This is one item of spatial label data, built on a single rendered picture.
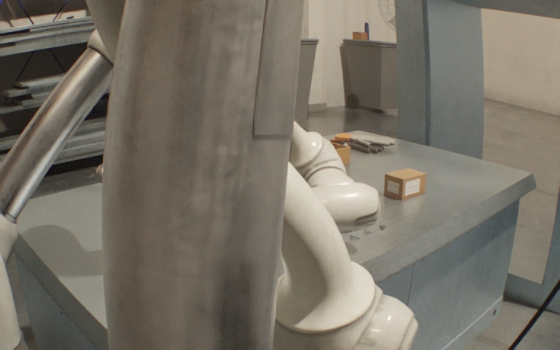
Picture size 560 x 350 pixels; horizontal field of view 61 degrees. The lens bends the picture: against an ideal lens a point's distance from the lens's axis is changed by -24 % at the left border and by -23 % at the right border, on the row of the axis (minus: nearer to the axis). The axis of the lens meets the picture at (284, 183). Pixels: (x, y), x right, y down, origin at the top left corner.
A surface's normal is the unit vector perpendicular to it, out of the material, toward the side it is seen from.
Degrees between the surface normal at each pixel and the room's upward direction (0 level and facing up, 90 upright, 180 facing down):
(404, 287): 90
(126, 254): 80
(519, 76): 90
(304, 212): 74
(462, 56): 90
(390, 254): 67
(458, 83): 90
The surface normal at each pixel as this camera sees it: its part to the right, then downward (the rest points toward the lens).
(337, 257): 0.73, 0.04
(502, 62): -0.76, 0.17
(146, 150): -0.29, 0.09
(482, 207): 0.64, -0.19
